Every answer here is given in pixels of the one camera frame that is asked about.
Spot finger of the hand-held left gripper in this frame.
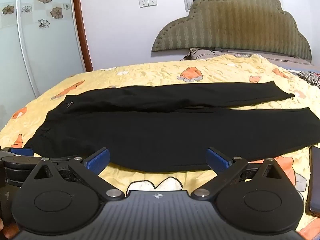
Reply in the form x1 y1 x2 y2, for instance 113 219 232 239
0 147 34 158

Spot olive padded headboard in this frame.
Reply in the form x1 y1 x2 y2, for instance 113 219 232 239
151 0 313 62

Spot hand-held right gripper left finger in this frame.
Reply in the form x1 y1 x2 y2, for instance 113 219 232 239
32 147 125 202

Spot grey pillow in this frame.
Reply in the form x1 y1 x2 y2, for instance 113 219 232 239
180 47 316 66

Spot black smartphone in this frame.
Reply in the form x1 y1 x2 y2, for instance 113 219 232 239
305 145 320 216

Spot black pants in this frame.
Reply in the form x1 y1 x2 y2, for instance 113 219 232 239
24 81 320 173

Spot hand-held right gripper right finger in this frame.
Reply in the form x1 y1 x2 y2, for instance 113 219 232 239
191 147 291 201

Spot brown wooden door frame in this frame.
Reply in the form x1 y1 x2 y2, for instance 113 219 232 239
71 0 94 72

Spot flower printed wardrobe door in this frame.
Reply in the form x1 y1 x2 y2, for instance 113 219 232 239
0 0 87 125

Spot person's left hand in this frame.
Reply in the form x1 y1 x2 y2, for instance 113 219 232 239
0 217 17 239

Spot yellow carrot printed blanket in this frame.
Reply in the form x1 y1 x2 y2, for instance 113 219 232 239
0 54 320 238

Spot black white patterned cloth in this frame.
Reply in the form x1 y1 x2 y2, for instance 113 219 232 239
297 70 320 89

